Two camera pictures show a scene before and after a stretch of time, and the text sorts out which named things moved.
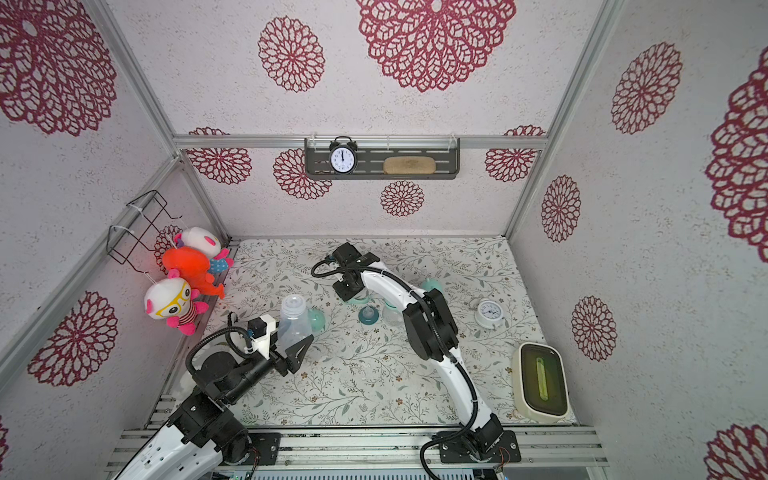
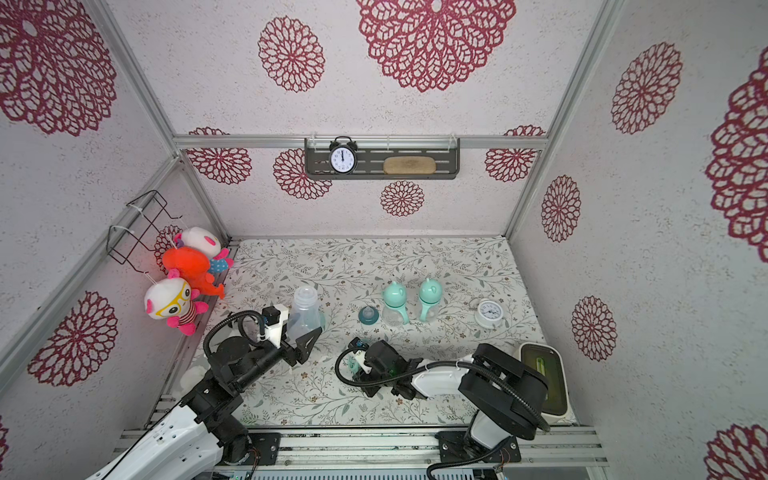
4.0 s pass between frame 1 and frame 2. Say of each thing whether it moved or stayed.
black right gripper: moved
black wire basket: stayed
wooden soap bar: stayed
